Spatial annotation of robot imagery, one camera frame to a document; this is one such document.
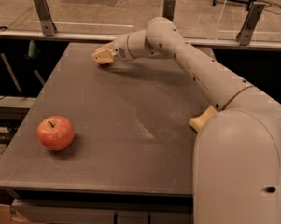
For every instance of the clear acrylic barrier panel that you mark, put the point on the clear acrylic barrier panel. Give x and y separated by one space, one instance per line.
202 19

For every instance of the left metal bracket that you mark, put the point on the left metal bracket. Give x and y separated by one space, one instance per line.
47 25

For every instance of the right metal bracket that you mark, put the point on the right metal bracket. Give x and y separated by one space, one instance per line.
253 15

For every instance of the cardboard box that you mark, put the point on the cardboard box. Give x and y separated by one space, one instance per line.
8 215

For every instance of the red apple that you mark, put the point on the red apple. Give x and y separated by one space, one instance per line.
55 133

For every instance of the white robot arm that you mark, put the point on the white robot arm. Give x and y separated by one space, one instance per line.
236 163

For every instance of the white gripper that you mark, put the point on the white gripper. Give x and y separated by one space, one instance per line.
120 49

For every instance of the yellow wavy sponge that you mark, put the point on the yellow wavy sponge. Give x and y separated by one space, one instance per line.
197 123

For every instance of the middle metal bracket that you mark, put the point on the middle metal bracket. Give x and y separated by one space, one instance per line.
168 9

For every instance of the metal bracket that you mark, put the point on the metal bracket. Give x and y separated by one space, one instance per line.
168 9
253 15
47 25

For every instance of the grey drawer with black handle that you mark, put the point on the grey drawer with black handle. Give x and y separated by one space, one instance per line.
61 212

